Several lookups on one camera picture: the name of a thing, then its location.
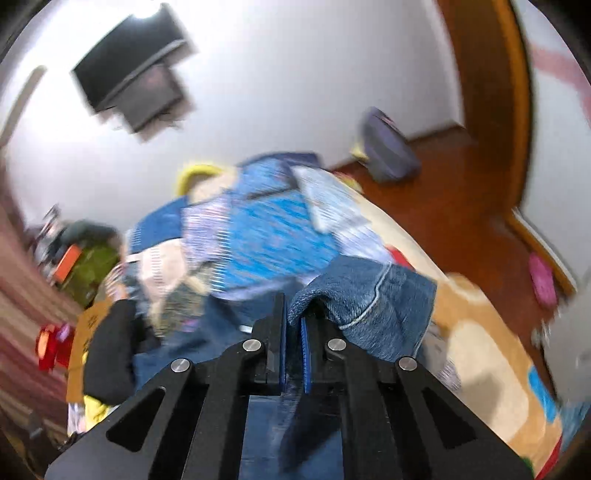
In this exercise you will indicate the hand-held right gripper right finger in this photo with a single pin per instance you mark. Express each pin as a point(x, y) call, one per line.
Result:
point(305, 355)

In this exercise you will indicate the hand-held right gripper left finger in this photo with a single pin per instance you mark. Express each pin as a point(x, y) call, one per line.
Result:
point(279, 350)

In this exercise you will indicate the blue denim jeans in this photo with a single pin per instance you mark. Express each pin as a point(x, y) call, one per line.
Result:
point(369, 304)

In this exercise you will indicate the blue patterned cloth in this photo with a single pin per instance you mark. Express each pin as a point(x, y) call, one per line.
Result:
point(272, 230)

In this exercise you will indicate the black cloth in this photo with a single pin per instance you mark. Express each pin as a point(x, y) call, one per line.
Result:
point(111, 355)

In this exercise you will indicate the beige printed blanket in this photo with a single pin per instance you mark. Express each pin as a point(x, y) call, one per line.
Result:
point(480, 350)

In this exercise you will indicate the yellow cloth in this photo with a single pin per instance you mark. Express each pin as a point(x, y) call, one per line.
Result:
point(196, 174)

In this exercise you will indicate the green cloth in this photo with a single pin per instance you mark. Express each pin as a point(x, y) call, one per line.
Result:
point(94, 272)

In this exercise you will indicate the grey backpack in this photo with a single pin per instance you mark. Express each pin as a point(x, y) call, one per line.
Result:
point(387, 147)

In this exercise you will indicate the red plastic object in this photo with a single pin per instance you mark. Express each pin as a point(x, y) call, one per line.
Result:
point(53, 346)

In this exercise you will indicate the orange box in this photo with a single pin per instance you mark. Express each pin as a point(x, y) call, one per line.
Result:
point(67, 263)

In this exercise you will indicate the pink slipper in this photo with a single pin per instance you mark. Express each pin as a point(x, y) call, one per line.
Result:
point(541, 279)

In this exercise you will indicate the wall-mounted black television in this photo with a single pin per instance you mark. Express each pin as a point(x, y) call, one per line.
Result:
point(134, 74)

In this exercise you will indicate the wooden door frame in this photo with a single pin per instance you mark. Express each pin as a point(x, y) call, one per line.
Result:
point(494, 92)

